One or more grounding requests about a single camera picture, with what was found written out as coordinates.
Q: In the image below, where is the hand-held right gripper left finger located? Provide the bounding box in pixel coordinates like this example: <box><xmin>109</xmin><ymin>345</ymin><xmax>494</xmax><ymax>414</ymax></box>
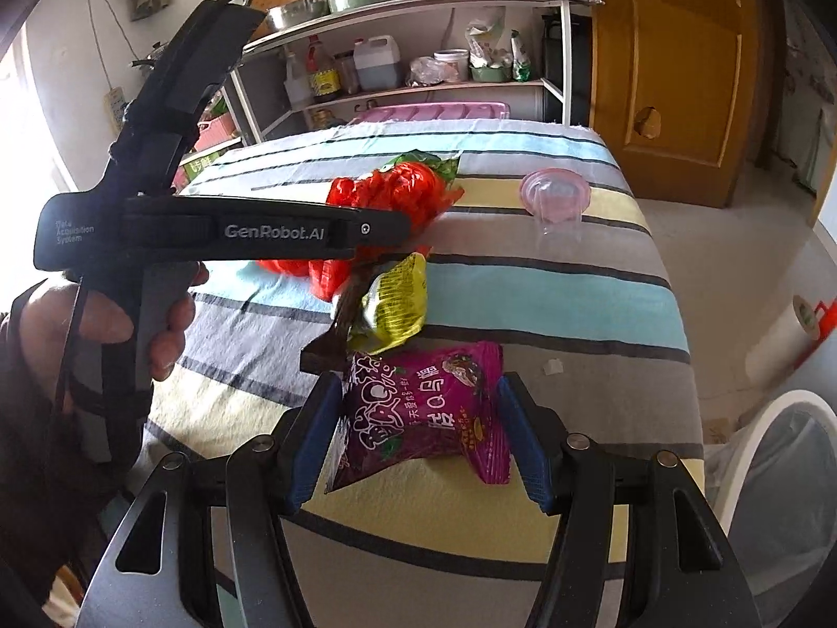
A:
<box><xmin>78</xmin><ymin>372</ymin><xmax>345</xmax><ymax>628</ymax></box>

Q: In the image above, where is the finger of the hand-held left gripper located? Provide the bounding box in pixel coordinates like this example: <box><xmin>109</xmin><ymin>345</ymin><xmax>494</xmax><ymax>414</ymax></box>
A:
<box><xmin>343</xmin><ymin>206</ymin><xmax>414</xmax><ymax>261</ymax></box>

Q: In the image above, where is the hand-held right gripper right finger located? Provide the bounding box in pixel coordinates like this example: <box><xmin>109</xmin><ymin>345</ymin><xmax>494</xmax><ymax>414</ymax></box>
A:
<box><xmin>495</xmin><ymin>372</ymin><xmax>766</xmax><ymax>628</ymax></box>

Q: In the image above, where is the red plastic bag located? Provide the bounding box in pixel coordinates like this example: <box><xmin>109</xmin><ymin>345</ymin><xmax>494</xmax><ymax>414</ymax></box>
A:
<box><xmin>255</xmin><ymin>160</ymin><xmax>465</xmax><ymax>302</ymax></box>

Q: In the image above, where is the yellow green snack packet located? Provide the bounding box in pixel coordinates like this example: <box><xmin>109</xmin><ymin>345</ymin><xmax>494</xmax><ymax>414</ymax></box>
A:
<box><xmin>346</xmin><ymin>252</ymin><xmax>429</xmax><ymax>353</ymax></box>

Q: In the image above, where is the brown foil wrapper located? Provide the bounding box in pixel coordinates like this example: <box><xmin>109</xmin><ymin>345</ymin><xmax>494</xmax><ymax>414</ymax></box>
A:
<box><xmin>299</xmin><ymin>252</ymin><xmax>387</xmax><ymax>374</ymax></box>

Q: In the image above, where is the purple snack packet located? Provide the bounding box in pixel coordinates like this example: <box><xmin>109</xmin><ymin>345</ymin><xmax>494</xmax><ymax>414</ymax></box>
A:
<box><xmin>325</xmin><ymin>340</ymin><xmax>511</xmax><ymax>495</ymax></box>

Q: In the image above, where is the pink plastic cup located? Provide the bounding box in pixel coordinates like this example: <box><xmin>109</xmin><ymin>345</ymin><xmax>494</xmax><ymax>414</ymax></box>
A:
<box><xmin>518</xmin><ymin>169</ymin><xmax>591</xmax><ymax>223</ymax></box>

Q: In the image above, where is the white round trash bin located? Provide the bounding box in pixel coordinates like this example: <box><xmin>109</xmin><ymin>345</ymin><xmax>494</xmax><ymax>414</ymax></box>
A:
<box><xmin>706</xmin><ymin>389</ymin><xmax>837</xmax><ymax>628</ymax></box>

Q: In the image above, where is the person's left forearm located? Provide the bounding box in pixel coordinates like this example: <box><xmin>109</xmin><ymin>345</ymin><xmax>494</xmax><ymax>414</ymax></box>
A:
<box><xmin>0</xmin><ymin>314</ymin><xmax>151</xmax><ymax>603</ymax></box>

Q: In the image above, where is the person's left hand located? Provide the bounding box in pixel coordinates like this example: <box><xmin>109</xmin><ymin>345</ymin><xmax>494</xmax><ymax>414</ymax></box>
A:
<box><xmin>12</xmin><ymin>260</ymin><xmax>211</xmax><ymax>382</ymax></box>

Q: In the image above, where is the green carton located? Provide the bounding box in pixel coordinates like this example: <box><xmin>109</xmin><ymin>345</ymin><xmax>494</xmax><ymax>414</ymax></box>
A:
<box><xmin>179</xmin><ymin>147</ymin><xmax>230</xmax><ymax>177</ymax></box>

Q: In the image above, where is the pink plastic crate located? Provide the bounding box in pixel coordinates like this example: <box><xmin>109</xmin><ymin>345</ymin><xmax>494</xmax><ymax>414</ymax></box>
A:
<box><xmin>196</xmin><ymin>111</ymin><xmax>237</xmax><ymax>145</ymax></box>

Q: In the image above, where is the pink storage box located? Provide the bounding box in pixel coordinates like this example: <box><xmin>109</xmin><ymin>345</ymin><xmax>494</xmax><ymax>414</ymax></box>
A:
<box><xmin>349</xmin><ymin>101</ymin><xmax>512</xmax><ymax>125</ymax></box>

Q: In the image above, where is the striped tablecloth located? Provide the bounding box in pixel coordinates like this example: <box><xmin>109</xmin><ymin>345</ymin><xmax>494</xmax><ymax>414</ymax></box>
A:
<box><xmin>140</xmin><ymin>119</ymin><xmax>707</xmax><ymax>628</ymax></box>

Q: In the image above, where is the dark glass jar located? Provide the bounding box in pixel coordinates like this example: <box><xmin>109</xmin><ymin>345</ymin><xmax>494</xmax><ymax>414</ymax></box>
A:
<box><xmin>335</xmin><ymin>51</ymin><xmax>360</xmax><ymax>96</ymax></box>

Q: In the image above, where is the yellow label oil bottle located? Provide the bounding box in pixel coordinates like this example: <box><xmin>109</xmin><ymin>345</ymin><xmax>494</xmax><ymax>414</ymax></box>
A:
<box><xmin>307</xmin><ymin>35</ymin><xmax>342</xmax><ymax>104</ymax></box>

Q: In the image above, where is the white plastic jug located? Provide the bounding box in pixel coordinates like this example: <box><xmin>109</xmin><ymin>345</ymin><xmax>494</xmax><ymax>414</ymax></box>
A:
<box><xmin>353</xmin><ymin>35</ymin><xmax>402</xmax><ymax>91</ymax></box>

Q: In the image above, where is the clear plastic food bag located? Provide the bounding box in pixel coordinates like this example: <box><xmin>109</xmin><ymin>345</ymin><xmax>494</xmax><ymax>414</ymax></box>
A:
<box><xmin>409</xmin><ymin>55</ymin><xmax>452</xmax><ymax>87</ymax></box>

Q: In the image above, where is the clear plastic bottle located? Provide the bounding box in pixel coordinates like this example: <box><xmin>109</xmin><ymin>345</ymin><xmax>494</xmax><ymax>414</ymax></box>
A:
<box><xmin>284</xmin><ymin>49</ymin><xmax>313</xmax><ymax>109</ymax></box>

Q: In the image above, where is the white lidded tub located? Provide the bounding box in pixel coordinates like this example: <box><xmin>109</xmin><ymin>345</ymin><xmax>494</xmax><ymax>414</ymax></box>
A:
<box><xmin>433</xmin><ymin>49</ymin><xmax>470</xmax><ymax>83</ymax></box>

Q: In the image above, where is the green white packet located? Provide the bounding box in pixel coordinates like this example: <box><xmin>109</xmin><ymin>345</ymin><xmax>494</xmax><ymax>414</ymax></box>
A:
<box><xmin>511</xmin><ymin>29</ymin><xmax>534</xmax><ymax>83</ymax></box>

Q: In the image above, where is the white plastic bag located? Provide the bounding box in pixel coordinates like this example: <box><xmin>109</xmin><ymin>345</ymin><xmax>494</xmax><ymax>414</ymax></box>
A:
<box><xmin>464</xmin><ymin>9</ymin><xmax>514</xmax><ymax>70</ymax></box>

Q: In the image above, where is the grey metal shelf rack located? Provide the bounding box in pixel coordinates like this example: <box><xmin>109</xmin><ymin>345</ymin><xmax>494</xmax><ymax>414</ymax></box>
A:
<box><xmin>222</xmin><ymin>0</ymin><xmax>606</xmax><ymax>145</ymax></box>

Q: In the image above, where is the metal basin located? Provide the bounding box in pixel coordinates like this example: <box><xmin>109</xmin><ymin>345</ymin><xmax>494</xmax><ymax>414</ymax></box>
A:
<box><xmin>265</xmin><ymin>0</ymin><xmax>331</xmax><ymax>32</ymax></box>

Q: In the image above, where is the black appliance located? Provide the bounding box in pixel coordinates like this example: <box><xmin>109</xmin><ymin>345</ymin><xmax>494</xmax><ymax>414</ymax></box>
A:
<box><xmin>542</xmin><ymin>13</ymin><xmax>593</xmax><ymax>125</ymax></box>

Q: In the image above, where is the white paper roll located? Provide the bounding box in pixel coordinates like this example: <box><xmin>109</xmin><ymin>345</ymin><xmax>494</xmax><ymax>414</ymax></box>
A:
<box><xmin>745</xmin><ymin>294</ymin><xmax>826</xmax><ymax>394</ymax></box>

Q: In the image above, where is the wooden door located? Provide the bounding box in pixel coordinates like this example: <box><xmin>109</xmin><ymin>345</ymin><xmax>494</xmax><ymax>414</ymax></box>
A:
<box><xmin>589</xmin><ymin>0</ymin><xmax>763</xmax><ymax>210</ymax></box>

